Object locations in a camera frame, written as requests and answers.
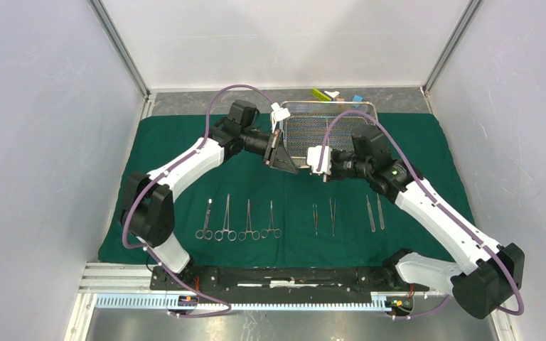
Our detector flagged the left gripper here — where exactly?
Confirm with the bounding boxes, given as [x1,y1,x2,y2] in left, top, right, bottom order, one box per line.
[240,129,299,175]

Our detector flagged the pointed steel tweezers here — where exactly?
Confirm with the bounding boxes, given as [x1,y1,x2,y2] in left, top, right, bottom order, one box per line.
[329,198,337,237]

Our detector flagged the metal mesh instrument tray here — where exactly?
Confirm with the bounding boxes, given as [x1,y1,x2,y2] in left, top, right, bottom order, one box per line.
[279,101,378,161]

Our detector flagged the green surgical cloth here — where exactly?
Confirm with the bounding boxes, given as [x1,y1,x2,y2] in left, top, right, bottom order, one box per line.
[97,113,475,267]

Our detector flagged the steel scalpel handle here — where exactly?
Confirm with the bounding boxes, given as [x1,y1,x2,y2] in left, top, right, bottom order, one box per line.
[376,194,385,230]

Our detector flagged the steel forceps with ring handles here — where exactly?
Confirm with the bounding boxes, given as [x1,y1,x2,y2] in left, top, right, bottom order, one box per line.
[214,194,237,242]

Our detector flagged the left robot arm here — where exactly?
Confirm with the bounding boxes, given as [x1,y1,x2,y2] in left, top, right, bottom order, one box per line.
[120,100,298,290]

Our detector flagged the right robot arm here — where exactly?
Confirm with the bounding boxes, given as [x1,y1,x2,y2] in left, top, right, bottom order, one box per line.
[307,125,525,320]

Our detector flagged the white small block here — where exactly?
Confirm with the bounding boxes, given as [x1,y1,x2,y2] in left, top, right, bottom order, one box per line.
[324,91,340,101]

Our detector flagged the yellow-green lego brick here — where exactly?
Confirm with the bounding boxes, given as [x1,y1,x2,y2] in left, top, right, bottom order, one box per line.
[311,88,333,102]

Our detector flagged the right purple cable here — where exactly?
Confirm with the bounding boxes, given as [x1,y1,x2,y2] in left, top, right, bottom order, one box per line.
[316,109,525,321]

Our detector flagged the purple cable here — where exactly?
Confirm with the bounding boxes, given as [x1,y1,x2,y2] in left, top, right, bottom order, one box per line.
[316,109,525,321]
[121,85,279,320]

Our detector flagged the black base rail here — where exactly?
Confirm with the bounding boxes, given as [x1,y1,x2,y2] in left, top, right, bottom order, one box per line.
[149,265,428,317]

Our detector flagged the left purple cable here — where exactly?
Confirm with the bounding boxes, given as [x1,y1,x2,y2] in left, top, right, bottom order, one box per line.
[121,85,279,320]

